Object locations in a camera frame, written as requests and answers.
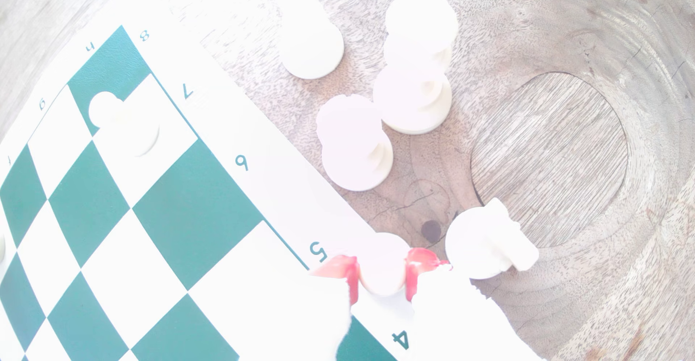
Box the white chess pawn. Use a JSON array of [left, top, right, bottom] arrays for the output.
[[88, 90, 161, 158], [276, 0, 345, 80], [358, 232, 411, 297]]

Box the white chess knight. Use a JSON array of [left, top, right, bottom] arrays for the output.
[[445, 198, 540, 281]]

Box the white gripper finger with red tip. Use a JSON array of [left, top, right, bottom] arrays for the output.
[[405, 247, 545, 361], [239, 255, 361, 361]]

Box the white chess rook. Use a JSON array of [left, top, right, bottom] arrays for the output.
[[383, 0, 460, 73], [316, 93, 394, 192], [372, 61, 453, 135]]

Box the green and white chess mat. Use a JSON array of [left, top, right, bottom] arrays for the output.
[[0, 0, 419, 361]]

